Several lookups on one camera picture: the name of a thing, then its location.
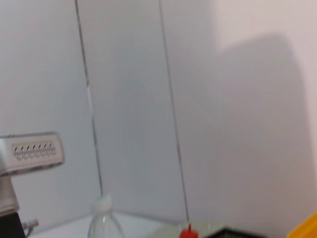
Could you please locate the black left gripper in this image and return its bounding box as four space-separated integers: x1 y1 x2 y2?
0 210 27 238

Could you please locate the orange fruit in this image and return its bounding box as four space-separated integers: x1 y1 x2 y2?
179 223 199 238

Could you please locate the clear water bottle green label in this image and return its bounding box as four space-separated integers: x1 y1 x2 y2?
86 195 124 238

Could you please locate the yellow plastic bin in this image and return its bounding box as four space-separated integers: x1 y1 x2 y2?
286 212 317 238

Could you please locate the black mesh pen holder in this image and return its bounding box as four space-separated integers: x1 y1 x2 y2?
205 227 273 238

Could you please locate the silver vented left wrist box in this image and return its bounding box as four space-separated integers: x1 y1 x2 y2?
0 132 65 176

